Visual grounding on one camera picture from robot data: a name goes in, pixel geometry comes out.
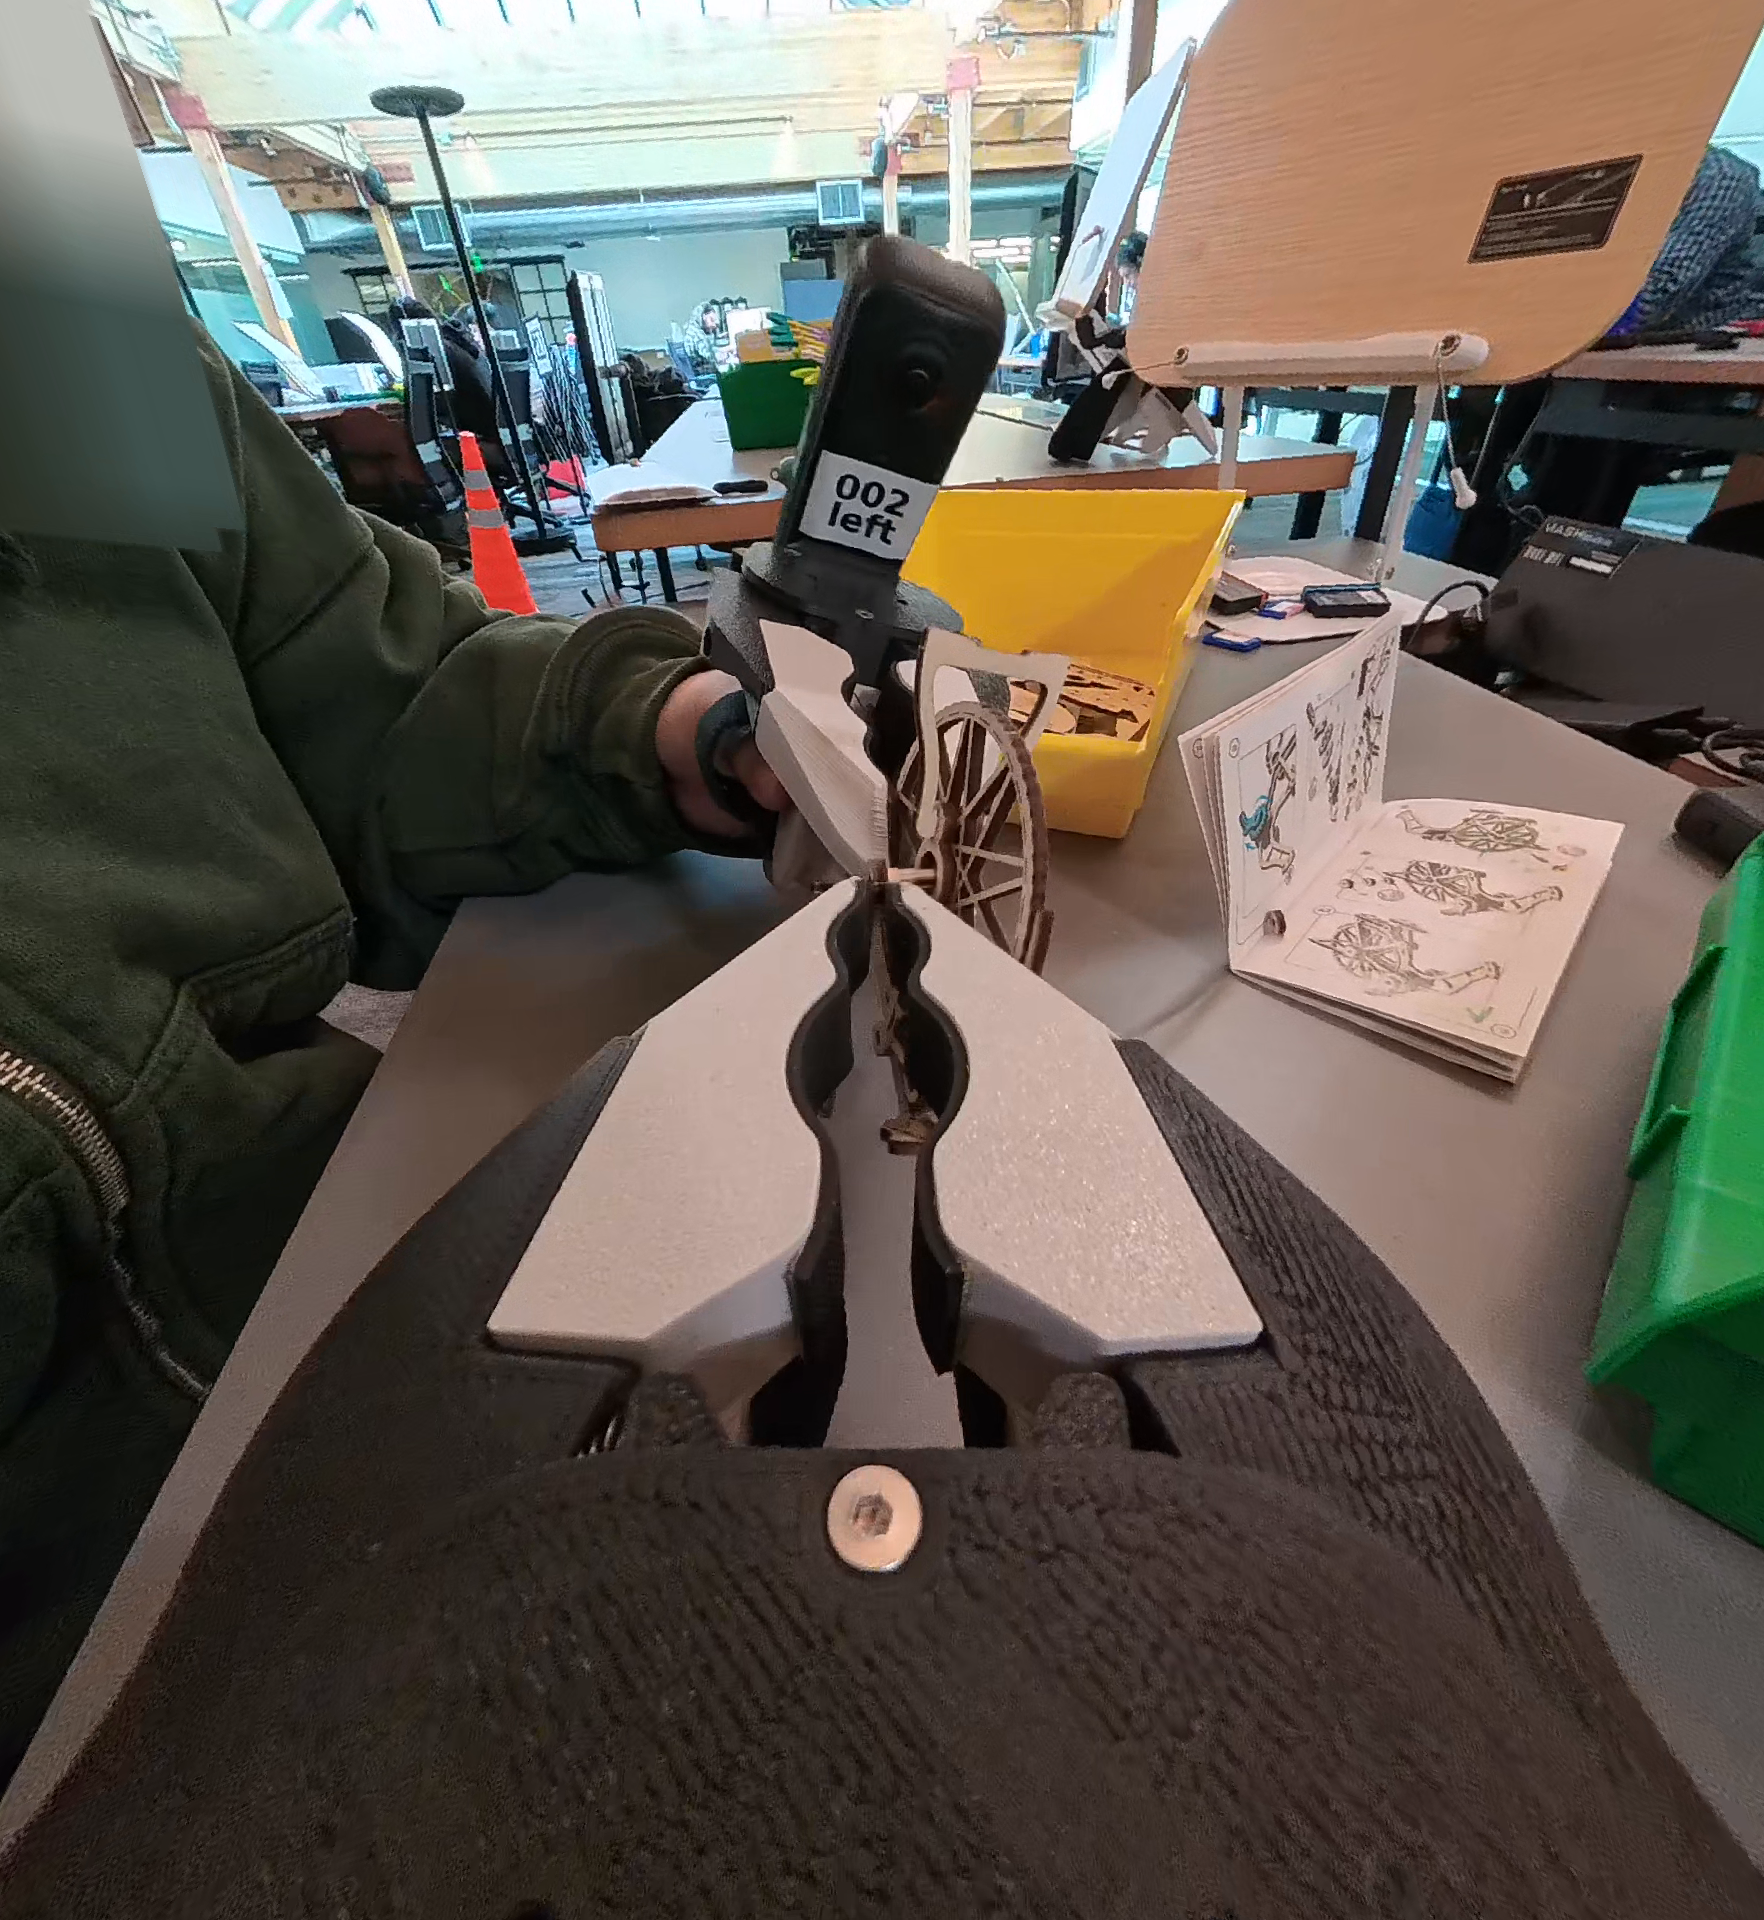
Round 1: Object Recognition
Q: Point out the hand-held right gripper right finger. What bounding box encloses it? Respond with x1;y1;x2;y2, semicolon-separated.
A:
881;881;1261;1420

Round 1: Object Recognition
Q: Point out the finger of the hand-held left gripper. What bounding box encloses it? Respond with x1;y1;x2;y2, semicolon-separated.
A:
751;619;894;905

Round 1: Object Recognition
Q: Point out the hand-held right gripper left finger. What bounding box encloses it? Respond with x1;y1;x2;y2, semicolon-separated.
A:
490;881;890;1448

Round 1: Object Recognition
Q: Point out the wooden wheel model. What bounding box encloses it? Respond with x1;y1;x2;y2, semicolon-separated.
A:
881;629;1075;977

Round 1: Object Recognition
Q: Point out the thin wooden model piece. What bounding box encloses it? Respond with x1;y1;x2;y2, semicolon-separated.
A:
859;861;948;1160

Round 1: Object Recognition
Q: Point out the person's left forearm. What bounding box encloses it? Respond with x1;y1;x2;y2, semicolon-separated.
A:
208;487;741;910

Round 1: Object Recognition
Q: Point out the person's left hand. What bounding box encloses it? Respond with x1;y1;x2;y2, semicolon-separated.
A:
654;672;796;859

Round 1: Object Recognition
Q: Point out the small green bin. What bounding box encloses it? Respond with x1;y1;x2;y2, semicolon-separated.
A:
714;353;826;455

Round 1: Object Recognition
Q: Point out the yellow plastic bin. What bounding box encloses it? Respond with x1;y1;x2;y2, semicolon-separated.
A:
896;487;1248;839

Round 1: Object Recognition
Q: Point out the pile of wooden parts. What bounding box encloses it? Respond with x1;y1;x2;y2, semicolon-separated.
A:
1002;659;1164;746

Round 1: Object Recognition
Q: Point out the white board on black stand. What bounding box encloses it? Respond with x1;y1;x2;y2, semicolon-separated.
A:
1044;37;1221;469

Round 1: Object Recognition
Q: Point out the orange traffic cone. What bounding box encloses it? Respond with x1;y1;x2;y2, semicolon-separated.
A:
457;431;540;617

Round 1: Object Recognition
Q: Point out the white paper sheet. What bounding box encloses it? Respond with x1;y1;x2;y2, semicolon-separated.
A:
1223;557;1427;648

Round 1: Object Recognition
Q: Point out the black floor lamp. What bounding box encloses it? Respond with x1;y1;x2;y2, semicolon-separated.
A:
369;86;578;551

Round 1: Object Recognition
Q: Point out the open instruction booklet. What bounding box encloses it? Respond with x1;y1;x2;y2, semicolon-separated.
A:
1179;622;1626;1085

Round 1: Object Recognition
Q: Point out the wooden board on white stand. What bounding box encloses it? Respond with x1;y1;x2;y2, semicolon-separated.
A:
1123;0;1764;587

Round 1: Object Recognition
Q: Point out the person's green jacket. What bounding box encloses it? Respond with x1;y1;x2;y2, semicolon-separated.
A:
0;306;426;1870

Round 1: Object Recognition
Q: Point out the large green plastic bin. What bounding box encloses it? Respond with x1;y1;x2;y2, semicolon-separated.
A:
1584;764;1764;1595

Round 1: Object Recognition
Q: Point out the black pouch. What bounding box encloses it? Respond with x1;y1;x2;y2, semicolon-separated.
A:
1673;780;1764;875

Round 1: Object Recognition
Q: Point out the black cardboard box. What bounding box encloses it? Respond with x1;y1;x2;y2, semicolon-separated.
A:
1482;517;1764;736

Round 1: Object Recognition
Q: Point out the black cable bundle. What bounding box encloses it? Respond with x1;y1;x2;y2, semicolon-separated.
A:
1662;719;1764;784

